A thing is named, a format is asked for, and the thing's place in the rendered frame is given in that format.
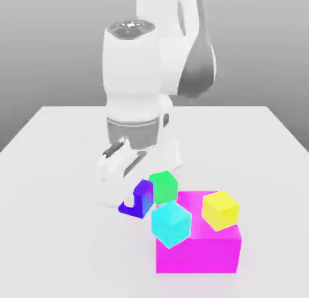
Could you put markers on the small blue cube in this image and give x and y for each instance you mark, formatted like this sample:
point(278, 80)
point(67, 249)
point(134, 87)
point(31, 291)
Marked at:
point(144, 201)

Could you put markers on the small cyan cube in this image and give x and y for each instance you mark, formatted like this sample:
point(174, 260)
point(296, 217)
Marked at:
point(171, 223)

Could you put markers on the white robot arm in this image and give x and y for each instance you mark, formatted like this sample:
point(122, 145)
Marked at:
point(130, 73)

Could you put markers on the small green cube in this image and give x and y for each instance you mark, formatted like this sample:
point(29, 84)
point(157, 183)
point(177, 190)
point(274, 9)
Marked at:
point(164, 187)

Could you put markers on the large magenta box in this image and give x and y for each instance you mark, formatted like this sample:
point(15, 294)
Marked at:
point(198, 254)

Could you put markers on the small yellow cube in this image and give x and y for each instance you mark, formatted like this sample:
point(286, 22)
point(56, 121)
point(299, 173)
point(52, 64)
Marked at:
point(219, 211)

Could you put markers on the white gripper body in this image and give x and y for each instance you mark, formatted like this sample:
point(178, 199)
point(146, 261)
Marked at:
point(113, 177)

